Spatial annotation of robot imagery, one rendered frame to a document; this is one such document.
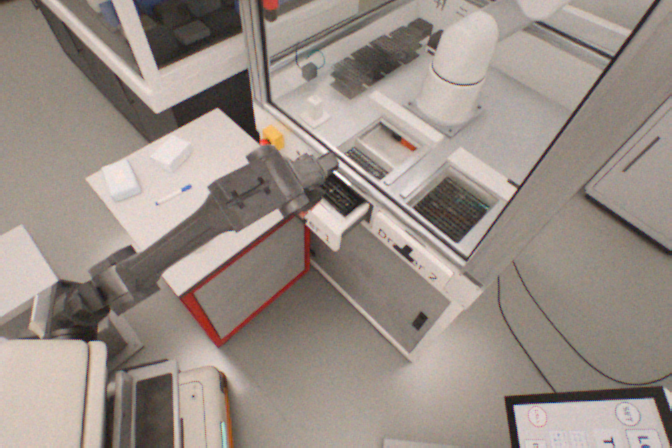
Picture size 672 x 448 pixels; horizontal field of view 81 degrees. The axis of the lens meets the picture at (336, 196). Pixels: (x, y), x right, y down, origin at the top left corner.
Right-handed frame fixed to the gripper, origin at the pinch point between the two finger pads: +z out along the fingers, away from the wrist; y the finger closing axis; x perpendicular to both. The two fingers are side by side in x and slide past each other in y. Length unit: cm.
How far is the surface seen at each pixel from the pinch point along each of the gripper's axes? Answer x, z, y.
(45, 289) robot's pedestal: 42, 18, -69
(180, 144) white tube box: 62, 14, -9
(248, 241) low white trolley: 13.7, 19.2, -14.4
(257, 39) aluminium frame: 42, -28, 20
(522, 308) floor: -75, 98, 81
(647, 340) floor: -129, 99, 114
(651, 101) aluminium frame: -51, -66, 21
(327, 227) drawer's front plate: -7.0, 3.7, 2.6
